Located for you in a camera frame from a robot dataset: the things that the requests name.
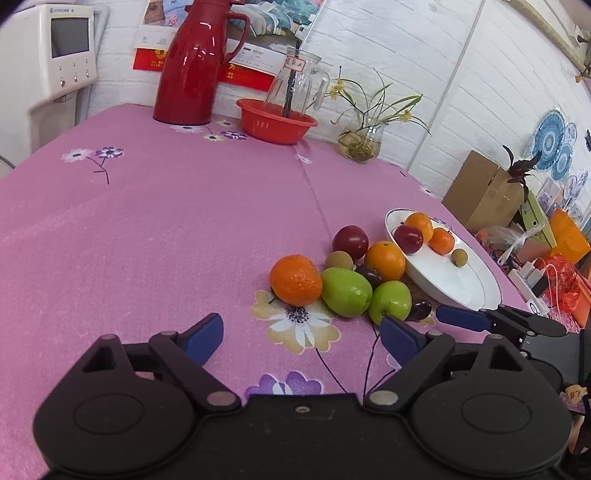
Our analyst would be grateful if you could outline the white power strip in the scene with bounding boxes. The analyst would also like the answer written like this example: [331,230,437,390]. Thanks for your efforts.
[508,258,550,301]

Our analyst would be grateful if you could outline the red apple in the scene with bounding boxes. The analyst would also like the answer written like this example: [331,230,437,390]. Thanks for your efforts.
[332,225,369,260]
[393,224,424,255]

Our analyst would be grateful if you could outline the red thermos jug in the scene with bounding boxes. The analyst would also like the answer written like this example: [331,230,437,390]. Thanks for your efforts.
[153,0,250,125]

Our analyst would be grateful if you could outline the small mandarin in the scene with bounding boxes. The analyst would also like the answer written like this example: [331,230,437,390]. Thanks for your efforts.
[428,227,455,256]

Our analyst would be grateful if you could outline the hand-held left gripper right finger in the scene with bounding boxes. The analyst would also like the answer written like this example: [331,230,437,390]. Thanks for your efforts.
[365,315,527,414]

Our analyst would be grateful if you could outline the large green apple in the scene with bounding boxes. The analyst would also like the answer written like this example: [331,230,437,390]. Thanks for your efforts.
[320,267,373,318]

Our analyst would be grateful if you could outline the green box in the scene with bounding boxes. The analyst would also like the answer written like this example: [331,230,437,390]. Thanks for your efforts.
[521,189,558,250]

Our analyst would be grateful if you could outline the glass vase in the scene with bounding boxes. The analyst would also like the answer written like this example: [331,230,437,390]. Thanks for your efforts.
[338,108,385,163]

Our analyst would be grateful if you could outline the wooden rod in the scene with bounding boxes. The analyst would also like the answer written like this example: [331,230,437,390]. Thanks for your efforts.
[505,0,587,75]

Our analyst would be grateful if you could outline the small green apple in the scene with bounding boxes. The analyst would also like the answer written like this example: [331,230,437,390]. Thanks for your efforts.
[368,280,413,325]

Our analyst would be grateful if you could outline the orange box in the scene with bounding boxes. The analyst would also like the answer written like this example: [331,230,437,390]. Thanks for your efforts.
[549,209,591,264]

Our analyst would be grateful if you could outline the red plastic basket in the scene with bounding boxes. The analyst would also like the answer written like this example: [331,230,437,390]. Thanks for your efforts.
[236,98,318,145]

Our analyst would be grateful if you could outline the red plastic bag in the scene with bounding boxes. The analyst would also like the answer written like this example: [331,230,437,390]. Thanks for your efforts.
[545,254,591,333]

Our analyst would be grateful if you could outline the green orchid plant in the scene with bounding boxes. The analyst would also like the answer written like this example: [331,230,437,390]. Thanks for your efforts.
[318,67,432,139]

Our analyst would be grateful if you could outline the pink floral tablecloth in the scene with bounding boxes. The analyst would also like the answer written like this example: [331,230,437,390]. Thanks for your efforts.
[0,102,541,476]

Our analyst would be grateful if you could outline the large bumpy mandarin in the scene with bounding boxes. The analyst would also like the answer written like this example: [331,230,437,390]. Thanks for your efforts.
[270,255,323,307]

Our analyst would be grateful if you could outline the black stirring stick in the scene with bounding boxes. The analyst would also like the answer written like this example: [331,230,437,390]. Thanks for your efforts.
[283,46,301,118]

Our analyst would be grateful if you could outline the wall calendar poster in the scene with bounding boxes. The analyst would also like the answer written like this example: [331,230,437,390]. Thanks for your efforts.
[133,0,326,93]

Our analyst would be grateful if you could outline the large brown longan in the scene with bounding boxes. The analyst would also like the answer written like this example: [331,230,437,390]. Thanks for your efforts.
[324,250,355,272]

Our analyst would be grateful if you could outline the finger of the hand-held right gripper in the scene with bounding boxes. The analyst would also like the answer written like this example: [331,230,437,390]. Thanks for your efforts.
[435,305,568,340]

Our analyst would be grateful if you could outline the cardboard box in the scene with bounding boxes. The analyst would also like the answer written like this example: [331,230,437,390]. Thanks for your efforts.
[442,150,527,232]

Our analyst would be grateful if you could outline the white appliance with screen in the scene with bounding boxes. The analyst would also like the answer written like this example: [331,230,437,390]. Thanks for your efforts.
[25,4,110,155]

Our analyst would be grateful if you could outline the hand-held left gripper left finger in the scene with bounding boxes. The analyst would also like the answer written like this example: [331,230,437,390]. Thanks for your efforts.
[81,313,242,414]

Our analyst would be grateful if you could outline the white plate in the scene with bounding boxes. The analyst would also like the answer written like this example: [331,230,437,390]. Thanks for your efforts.
[385,209,502,311]

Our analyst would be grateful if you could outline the large blue patterned plate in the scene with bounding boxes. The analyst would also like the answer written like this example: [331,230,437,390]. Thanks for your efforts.
[531,109,566,160]

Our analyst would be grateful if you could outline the purple leaf plant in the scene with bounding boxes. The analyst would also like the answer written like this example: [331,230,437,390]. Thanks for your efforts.
[502,145,541,204]

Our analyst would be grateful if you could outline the glass pitcher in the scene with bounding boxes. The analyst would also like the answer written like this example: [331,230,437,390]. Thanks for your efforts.
[264,47,331,121]

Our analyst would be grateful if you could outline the dark purple plum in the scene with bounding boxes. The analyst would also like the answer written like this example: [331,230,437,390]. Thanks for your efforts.
[355,265,383,289]
[405,299,433,322]

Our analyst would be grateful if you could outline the large smooth orange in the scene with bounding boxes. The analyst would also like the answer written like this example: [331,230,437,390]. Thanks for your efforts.
[364,240,406,282]

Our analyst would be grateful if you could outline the clear plastic bag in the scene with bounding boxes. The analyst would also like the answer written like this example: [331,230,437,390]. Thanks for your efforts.
[478,225,527,259]

